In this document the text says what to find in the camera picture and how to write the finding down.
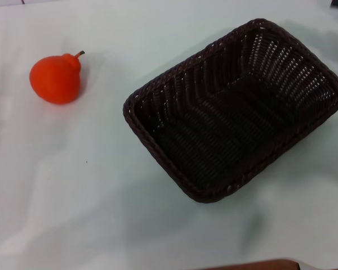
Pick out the black woven rectangular basket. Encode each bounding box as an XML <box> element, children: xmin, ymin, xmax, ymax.
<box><xmin>122</xmin><ymin>18</ymin><xmax>338</xmax><ymax>204</ymax></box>

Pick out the brown curved panel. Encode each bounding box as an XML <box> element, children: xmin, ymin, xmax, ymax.
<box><xmin>202</xmin><ymin>258</ymin><xmax>301</xmax><ymax>270</ymax></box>

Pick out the orange toy pear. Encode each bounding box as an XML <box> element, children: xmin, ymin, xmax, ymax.
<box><xmin>29</xmin><ymin>50</ymin><xmax>86</xmax><ymax>105</ymax></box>

